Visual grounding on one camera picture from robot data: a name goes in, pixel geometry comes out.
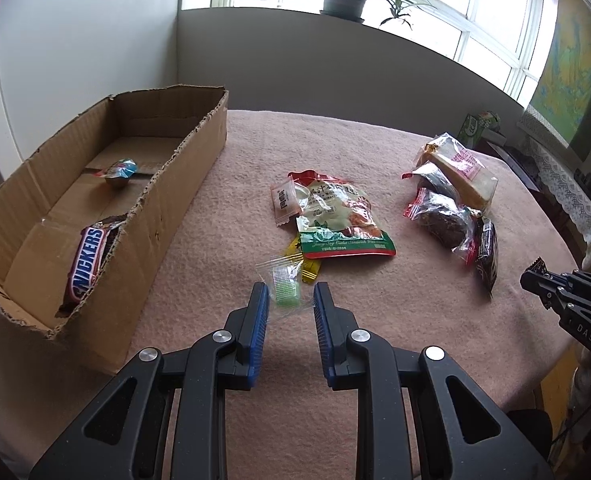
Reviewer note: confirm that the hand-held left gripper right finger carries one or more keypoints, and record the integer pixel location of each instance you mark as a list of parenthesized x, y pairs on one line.
[(322, 332)]

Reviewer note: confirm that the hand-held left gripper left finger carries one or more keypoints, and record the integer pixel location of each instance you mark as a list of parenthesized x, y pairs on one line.
[(260, 322)]

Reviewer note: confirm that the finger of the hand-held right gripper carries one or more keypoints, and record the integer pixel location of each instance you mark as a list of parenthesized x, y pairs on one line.
[(545, 290), (558, 277)]

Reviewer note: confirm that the clear green candy packet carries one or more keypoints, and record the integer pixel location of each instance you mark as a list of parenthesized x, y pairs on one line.
[(284, 285)]

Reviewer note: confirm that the dark snack bar packet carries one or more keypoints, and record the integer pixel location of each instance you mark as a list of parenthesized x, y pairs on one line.
[(488, 255)]

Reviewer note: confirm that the small pink sachet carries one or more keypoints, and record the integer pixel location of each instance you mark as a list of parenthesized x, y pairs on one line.
[(282, 203)]

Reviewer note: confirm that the dark cake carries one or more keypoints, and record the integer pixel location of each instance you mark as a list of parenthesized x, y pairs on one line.
[(443, 220), (435, 177)]

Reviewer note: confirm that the yellow cake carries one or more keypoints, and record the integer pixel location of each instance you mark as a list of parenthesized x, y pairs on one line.
[(463, 172)]

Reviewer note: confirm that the brown cardboard box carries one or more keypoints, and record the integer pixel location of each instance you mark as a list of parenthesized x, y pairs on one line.
[(175, 200)]

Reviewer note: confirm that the brown chocolate bar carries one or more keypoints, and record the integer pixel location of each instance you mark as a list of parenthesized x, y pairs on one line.
[(88, 260)]

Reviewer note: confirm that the person's right hand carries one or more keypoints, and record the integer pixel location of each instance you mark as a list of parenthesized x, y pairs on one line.
[(586, 382)]

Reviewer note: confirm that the yellow sachet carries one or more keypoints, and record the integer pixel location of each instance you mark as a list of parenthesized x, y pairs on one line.
[(311, 269)]

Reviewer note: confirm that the white lace cloth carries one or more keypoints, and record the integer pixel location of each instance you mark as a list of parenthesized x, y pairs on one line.
[(563, 185)]

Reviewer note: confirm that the large red green snack pouch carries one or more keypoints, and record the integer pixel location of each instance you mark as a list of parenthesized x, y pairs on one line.
[(343, 215)]

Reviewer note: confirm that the pink blanket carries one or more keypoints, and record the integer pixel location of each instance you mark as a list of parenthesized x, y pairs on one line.
[(255, 160)]

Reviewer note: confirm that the green carton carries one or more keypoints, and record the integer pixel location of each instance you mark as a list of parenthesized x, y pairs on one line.
[(478, 127)]

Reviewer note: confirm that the small jelly cup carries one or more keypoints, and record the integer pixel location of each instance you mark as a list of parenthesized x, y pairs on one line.
[(119, 172)]

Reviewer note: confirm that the window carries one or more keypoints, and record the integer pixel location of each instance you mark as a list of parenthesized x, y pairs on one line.
[(490, 20)]

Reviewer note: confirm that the wall map poster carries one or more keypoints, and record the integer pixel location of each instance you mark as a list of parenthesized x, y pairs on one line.
[(568, 75)]

